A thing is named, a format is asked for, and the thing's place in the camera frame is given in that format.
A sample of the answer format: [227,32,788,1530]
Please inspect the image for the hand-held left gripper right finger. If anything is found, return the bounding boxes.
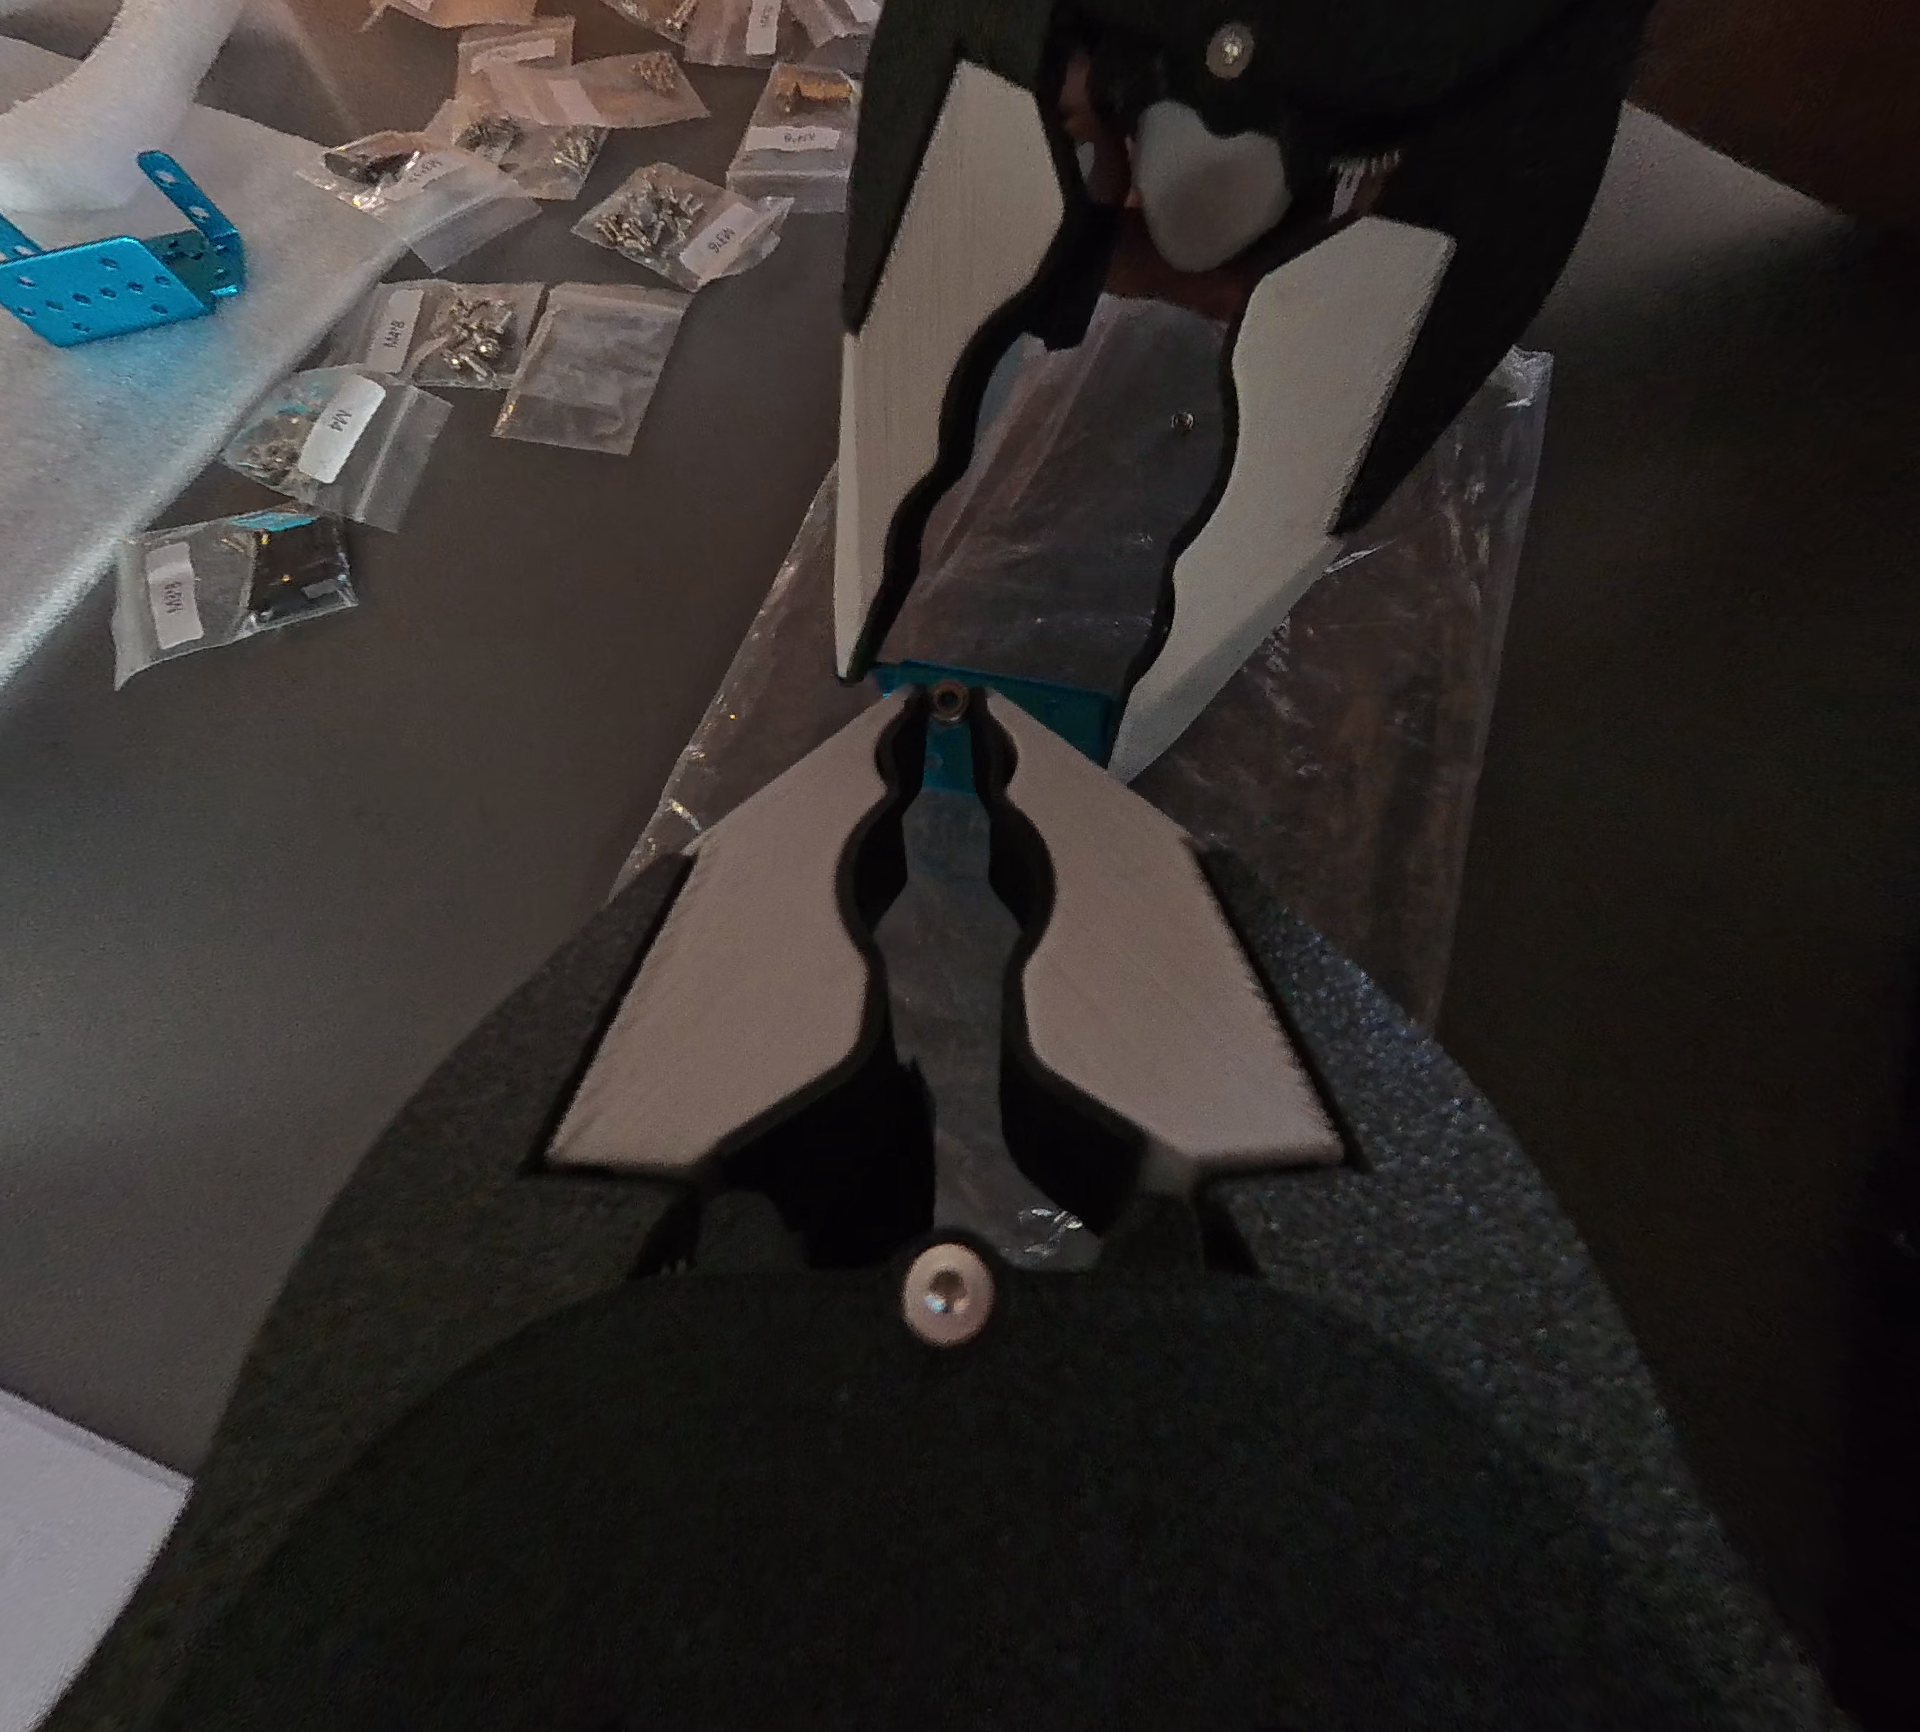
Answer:
[983,689,1348,1171]

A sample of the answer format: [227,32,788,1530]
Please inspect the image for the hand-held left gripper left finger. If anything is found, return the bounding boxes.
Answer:
[544,689,918,1180]

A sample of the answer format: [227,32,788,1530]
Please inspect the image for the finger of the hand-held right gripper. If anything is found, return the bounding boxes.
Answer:
[832,58,1117,689]
[1110,219,1460,785]

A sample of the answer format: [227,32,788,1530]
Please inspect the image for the large clear plastic bag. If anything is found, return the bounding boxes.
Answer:
[608,308,1551,1274]

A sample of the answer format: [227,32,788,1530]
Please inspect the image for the blue metal bracket large holes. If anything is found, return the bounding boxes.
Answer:
[867,656,1130,807]

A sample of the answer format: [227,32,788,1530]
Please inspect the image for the dark grey desk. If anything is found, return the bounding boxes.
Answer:
[0,0,1920,1732]

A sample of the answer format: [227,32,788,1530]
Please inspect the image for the pile of small screw bags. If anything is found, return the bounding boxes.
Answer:
[112,0,887,691]

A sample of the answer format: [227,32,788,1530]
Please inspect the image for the white foam sheet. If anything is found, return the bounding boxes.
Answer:
[0,83,452,699]

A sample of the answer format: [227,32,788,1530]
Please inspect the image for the white foam block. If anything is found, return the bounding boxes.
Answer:
[0,0,260,215]

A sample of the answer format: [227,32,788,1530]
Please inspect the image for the open instruction manual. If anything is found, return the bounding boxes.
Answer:
[0,1387,196,1732]

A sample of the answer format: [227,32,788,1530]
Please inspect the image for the blue metal bracket small holes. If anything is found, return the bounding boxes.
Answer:
[0,154,248,357]

